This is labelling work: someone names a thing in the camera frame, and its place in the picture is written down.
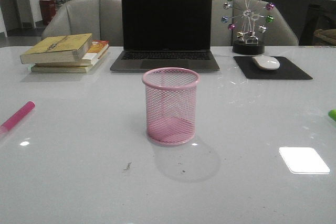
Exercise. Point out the pink highlighter pen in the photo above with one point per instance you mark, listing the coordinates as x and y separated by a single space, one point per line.
16 117

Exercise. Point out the green highlighter pen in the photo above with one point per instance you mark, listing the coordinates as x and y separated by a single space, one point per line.
332 114

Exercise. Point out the pink mesh pen holder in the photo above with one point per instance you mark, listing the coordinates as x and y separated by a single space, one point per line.
170 95

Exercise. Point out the grey open laptop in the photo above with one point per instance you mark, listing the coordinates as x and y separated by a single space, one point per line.
166 33

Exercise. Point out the orange white middle book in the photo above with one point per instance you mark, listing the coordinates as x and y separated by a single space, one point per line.
95 51

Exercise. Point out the ferris wheel desk toy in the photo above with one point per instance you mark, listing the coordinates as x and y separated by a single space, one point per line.
245 25

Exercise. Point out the yellow top book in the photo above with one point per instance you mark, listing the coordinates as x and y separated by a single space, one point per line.
66 48

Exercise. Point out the white computer mouse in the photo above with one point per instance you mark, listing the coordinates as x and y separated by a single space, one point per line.
266 62

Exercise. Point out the grey left armchair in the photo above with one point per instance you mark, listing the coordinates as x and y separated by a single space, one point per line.
101 18

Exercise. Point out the grey armchair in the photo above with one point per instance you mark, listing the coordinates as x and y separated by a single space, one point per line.
278 32
101 18

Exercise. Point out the grey right armchair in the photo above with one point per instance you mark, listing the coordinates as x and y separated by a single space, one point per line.
278 32

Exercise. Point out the black mouse pad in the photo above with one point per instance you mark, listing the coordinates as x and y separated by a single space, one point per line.
287 70

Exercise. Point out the red trash bin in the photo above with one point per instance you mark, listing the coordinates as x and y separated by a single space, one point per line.
48 10

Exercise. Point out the dark side table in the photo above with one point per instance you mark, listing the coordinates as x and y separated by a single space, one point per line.
320 15

